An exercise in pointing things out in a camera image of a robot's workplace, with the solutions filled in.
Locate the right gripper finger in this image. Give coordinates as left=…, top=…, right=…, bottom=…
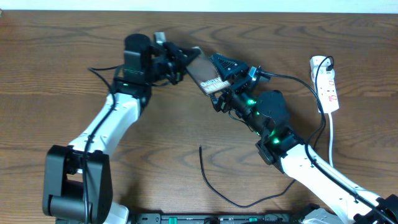
left=210, top=92, right=227, bottom=113
left=210, top=53, right=249, bottom=81

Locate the bronze Galaxy smartphone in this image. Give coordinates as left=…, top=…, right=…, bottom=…
left=187, top=47, right=231, bottom=96

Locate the black charger cable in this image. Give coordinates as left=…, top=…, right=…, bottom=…
left=198, top=55, right=335, bottom=209

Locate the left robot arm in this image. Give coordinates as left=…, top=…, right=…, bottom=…
left=42, top=32, right=201, bottom=223

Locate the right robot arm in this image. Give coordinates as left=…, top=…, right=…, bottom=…
left=210, top=54, right=397, bottom=223

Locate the black USB plug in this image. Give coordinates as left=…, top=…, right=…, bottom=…
left=326, top=63, right=334, bottom=72

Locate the white power strip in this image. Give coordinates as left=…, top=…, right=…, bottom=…
left=310, top=55, right=339, bottom=114

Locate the white power strip cord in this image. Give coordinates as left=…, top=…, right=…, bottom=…
left=328, top=112, right=335, bottom=169

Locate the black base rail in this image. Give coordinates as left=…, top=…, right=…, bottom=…
left=127, top=213, right=302, bottom=224

